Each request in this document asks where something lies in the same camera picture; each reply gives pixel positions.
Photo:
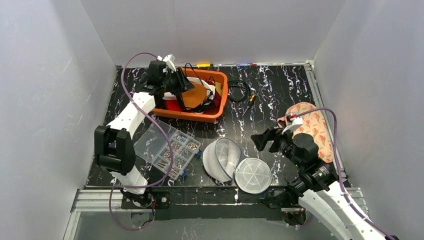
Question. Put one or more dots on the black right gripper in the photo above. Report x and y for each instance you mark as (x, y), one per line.
(272, 140)

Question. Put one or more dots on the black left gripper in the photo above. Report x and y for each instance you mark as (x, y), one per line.
(178, 84)

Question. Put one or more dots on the white bra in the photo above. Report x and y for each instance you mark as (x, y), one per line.
(210, 88)

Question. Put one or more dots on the peach print mesh laundry bag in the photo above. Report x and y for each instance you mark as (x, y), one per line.
(315, 125)

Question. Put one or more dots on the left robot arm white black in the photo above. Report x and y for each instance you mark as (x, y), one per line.
(113, 146)

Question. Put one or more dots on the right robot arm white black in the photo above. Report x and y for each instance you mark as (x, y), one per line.
(317, 187)

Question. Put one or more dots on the bright red bra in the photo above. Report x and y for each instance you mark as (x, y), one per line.
(172, 105)

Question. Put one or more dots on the dark red bra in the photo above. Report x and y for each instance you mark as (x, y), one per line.
(214, 99)

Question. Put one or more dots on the orange black screwdriver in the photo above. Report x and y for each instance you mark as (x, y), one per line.
(250, 104)

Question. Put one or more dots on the clear plastic screw organizer box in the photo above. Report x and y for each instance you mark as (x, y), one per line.
(154, 149)

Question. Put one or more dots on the yellow marker at wall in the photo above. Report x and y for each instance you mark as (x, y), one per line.
(204, 65)

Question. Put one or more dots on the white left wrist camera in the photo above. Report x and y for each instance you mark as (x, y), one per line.
(169, 60)

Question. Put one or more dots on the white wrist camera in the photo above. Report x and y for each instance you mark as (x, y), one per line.
(293, 122)
(169, 60)

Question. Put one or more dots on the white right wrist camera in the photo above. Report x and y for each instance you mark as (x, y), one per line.
(293, 122)

